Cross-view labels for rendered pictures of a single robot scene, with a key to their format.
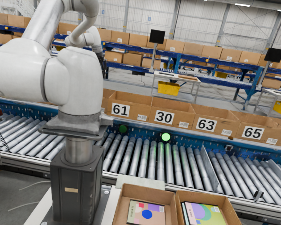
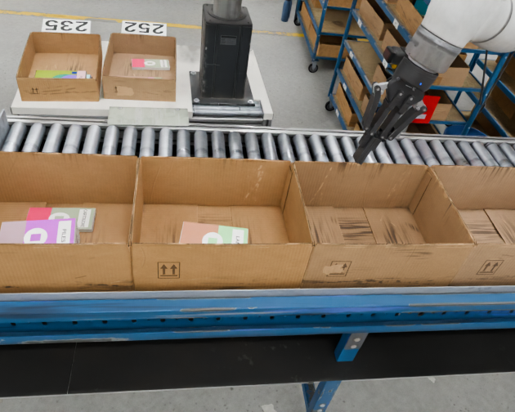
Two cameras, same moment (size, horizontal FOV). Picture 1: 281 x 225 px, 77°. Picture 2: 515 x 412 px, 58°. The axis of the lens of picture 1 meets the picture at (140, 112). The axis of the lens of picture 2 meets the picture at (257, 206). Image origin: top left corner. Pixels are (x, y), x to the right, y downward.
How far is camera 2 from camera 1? 2.42 m
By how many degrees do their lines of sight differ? 113
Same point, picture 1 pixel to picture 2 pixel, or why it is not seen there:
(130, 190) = (164, 89)
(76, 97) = not seen: outside the picture
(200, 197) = (58, 86)
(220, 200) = (24, 85)
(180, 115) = (27, 165)
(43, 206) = (257, 87)
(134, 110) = (196, 176)
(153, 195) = (131, 88)
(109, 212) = (184, 88)
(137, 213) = not seen: hidden behind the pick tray
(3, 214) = not seen: hidden behind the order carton
